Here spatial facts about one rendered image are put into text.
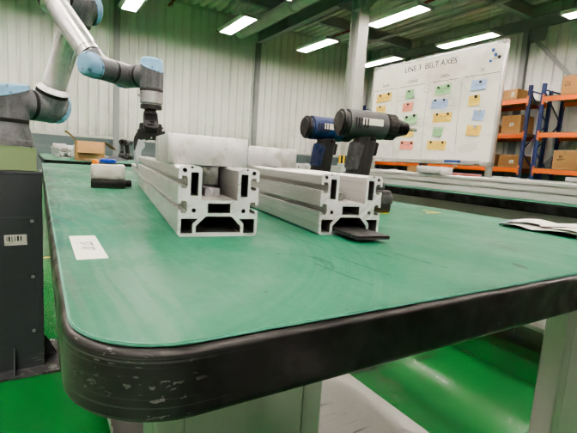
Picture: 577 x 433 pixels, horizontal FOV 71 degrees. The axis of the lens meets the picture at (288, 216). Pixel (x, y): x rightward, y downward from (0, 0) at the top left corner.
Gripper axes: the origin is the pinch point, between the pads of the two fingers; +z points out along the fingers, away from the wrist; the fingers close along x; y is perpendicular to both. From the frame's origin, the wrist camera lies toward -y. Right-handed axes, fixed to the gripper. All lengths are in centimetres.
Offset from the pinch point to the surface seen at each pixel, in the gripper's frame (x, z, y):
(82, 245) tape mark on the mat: 15, 6, -102
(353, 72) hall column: -482, -210, 665
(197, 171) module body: 3, -2, -98
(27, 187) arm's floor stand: 41, 12, 28
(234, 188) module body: -2, 0, -97
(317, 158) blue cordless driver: -36, -5, -53
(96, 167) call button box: 15.7, 0.6, -34.2
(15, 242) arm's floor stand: 45, 32, 28
